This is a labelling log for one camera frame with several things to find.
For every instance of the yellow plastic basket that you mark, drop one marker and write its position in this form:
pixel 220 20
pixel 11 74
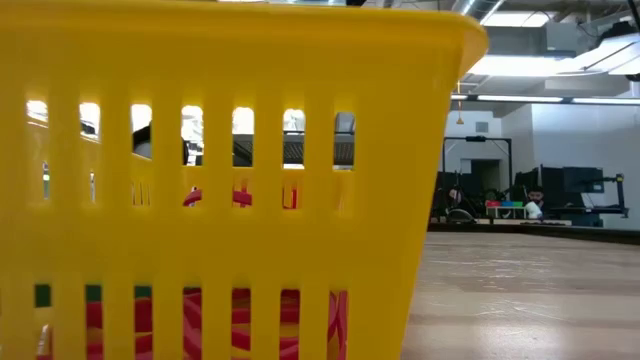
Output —
pixel 375 225

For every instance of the green rubber band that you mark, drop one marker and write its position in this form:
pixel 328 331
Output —
pixel 42 295

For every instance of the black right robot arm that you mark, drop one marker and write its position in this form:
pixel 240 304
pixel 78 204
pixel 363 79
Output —
pixel 356 2

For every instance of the person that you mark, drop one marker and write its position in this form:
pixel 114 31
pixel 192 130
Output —
pixel 455 196
pixel 535 197

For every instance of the yellow hanging pendant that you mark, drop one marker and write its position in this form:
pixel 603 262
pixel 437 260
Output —
pixel 459 120

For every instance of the long ceiling light strip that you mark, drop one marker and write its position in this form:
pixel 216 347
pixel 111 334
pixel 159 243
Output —
pixel 520 98
pixel 459 97
pixel 605 100

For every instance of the rack with coloured bins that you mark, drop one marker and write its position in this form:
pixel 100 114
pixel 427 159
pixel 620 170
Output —
pixel 505 204

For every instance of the black background machine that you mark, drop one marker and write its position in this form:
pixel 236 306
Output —
pixel 575 182

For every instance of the black background station frame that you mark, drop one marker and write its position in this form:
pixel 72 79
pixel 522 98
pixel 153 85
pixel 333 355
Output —
pixel 475 138

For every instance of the silver ceiling duct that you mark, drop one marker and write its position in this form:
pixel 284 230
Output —
pixel 475 6

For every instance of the black aluminium table frame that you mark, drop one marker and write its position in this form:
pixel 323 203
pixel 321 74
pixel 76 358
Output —
pixel 550 231

